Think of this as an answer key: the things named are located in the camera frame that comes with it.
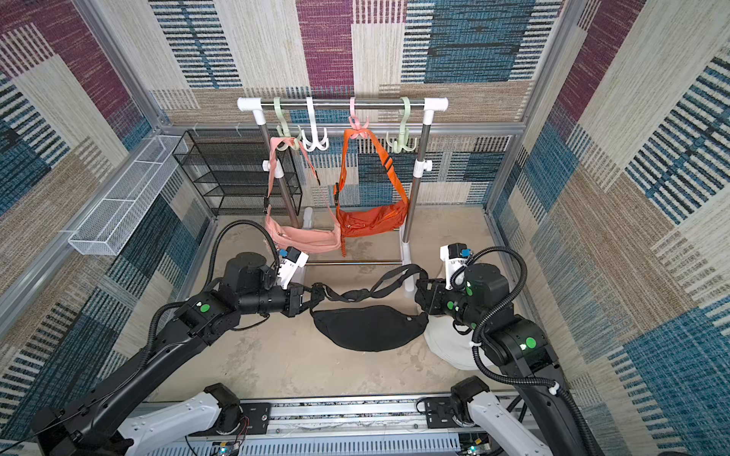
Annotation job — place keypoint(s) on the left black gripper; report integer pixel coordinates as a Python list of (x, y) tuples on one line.
[(295, 299)]

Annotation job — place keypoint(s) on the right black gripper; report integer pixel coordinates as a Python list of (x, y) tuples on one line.
[(432, 296)]

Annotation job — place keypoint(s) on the cream white crossbody bag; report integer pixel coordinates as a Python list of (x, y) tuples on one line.
[(448, 344)]

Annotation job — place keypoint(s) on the black crossbody bag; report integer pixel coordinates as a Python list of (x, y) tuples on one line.
[(370, 329)]

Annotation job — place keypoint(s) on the orange crossbody bag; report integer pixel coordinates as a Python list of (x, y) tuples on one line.
[(377, 220)]

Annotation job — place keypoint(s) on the white metal garment rack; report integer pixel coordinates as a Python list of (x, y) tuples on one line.
[(429, 106)]

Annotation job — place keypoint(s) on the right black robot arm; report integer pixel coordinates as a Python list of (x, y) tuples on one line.
[(508, 349)]

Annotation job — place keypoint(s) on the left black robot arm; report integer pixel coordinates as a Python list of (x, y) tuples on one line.
[(100, 423)]

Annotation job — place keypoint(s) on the pink crossbody bag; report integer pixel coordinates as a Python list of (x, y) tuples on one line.
[(310, 241)]

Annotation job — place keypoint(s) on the white plastic hook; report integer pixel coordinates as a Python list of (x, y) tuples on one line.
[(312, 141)]

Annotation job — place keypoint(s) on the right green plastic hook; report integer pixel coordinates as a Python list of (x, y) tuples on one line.
[(403, 142)]

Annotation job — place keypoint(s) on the green plastic hook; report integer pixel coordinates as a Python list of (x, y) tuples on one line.
[(280, 119), (403, 142)]

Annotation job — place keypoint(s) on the left green plastic hook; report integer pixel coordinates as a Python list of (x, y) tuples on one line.
[(280, 119)]

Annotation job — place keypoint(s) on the pink plastic hook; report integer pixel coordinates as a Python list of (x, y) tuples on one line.
[(355, 117)]

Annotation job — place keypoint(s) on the black mesh shelf rack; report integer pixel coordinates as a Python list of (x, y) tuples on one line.
[(225, 167)]

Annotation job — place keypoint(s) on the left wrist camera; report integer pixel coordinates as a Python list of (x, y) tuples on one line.
[(292, 264)]

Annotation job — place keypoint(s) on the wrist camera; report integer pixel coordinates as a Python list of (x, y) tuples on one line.
[(292, 264), (453, 256)]

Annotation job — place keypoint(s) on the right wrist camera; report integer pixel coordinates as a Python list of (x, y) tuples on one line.
[(453, 256)]

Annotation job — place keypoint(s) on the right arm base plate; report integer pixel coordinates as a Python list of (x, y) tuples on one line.
[(450, 412)]

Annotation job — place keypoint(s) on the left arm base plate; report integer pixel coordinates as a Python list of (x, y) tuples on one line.
[(244, 420)]

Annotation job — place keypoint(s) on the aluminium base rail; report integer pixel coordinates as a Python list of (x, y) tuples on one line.
[(356, 425)]

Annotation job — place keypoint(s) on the white wire mesh basket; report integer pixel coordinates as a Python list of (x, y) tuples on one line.
[(112, 222)]

